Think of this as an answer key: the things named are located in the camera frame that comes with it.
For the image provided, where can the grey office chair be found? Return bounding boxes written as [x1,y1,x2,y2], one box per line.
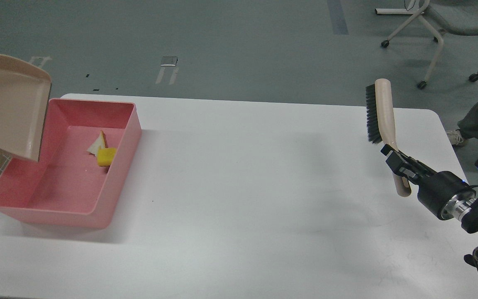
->
[380,0,478,90]

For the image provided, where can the pink plastic bin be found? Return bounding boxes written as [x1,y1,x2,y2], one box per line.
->
[0,98,142,229]

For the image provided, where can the beige plastic dustpan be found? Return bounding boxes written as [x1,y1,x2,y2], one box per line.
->
[0,54,52,162]

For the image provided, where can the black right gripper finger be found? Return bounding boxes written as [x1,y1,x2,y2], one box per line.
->
[380,145,436,175]
[386,152,424,185]

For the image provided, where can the yellow sponge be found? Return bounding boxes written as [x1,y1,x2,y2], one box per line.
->
[95,147,117,167]

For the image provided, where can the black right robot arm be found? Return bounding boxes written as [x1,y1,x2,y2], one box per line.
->
[381,145,478,272]

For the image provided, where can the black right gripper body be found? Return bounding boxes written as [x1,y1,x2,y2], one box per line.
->
[417,172,476,221]

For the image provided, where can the beige hand brush black bristles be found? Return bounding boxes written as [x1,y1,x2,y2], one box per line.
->
[365,79,412,197]

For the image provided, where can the white sneaker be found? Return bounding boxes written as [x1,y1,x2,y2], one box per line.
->
[446,129,469,147]

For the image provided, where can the triangular bread slice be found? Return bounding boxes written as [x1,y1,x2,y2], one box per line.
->
[86,130,108,157]

